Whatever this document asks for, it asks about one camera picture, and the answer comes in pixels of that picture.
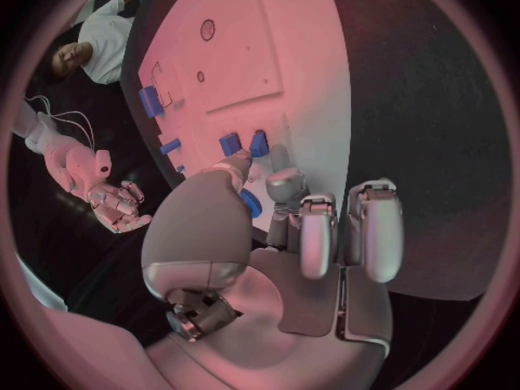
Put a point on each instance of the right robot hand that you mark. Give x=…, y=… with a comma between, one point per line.
x=117, y=208

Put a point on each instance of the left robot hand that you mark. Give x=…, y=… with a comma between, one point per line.
x=227, y=266

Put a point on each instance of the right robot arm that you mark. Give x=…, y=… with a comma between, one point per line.
x=61, y=149

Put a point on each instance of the white task board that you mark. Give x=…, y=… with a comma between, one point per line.
x=247, y=81

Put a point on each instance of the blue gear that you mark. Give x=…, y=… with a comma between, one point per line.
x=251, y=203

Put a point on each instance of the blue cylinder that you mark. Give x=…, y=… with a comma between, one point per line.
x=169, y=146

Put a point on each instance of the large blue block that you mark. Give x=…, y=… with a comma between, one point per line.
x=150, y=101

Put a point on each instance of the blue square block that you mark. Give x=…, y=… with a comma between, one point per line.
x=230, y=144

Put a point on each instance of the blue wedge block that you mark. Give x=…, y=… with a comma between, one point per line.
x=258, y=144

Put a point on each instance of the person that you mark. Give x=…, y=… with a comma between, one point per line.
x=97, y=42

